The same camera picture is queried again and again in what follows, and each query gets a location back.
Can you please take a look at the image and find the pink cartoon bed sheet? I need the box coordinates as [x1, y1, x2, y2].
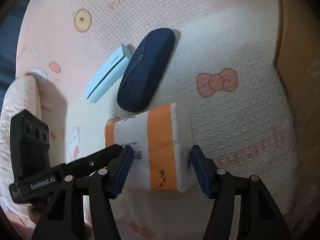
[1, 0, 297, 239]

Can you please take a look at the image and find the light blue lucky case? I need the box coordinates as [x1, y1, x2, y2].
[85, 45, 132, 103]

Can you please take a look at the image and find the orange white tissue pack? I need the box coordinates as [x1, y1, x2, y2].
[105, 103, 196, 193]

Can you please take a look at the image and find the white quilted pillow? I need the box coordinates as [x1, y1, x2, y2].
[1, 75, 42, 207]

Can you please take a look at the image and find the dark denim glasses case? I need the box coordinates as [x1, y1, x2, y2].
[117, 28, 175, 113]

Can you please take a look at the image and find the brown cardboard box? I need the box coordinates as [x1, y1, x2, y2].
[276, 0, 319, 239]

